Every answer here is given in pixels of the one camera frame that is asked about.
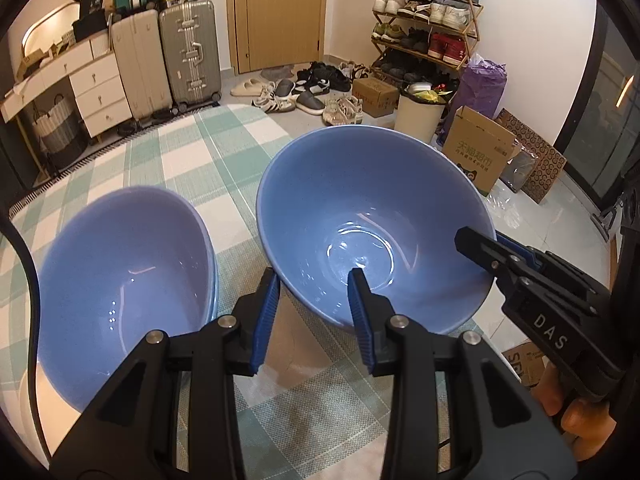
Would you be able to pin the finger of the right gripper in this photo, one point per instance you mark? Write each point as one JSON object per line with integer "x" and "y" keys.
{"x": 503, "y": 257}

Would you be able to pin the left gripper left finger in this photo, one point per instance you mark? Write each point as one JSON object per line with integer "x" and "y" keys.
{"x": 233, "y": 345}

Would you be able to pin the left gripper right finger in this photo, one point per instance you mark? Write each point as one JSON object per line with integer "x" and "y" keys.
{"x": 393, "y": 345}

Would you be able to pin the blue bowl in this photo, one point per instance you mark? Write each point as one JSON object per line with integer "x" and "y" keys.
{"x": 369, "y": 198}
{"x": 134, "y": 260}

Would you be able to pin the right hand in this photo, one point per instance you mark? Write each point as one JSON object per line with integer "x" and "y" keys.
{"x": 590, "y": 424}

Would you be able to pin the teal checked tablecloth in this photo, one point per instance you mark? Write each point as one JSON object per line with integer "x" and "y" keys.
{"x": 312, "y": 411}

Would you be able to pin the large open cardboard box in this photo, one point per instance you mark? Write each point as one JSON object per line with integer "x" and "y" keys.
{"x": 479, "y": 147}

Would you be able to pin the purple bag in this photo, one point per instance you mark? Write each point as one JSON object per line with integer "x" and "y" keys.
{"x": 481, "y": 86}

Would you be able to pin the white trash bin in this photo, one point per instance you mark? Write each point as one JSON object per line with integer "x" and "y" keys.
{"x": 419, "y": 111}

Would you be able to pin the brown cardboard box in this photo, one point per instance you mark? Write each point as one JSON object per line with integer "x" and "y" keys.
{"x": 378, "y": 97}

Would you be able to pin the shoe rack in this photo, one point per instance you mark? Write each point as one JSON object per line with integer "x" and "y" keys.
{"x": 419, "y": 38}

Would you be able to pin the woven laundry basket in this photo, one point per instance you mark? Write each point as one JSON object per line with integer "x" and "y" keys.
{"x": 59, "y": 132}

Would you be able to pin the white drawer cabinet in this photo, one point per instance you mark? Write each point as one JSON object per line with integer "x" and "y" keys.
{"x": 91, "y": 68}

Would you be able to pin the silver suitcase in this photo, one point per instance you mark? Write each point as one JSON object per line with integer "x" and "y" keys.
{"x": 190, "y": 50}

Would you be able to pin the beige suitcase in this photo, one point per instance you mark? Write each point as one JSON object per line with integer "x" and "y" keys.
{"x": 140, "y": 60}

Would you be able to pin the wooden door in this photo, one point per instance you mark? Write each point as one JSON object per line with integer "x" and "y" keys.
{"x": 271, "y": 33}

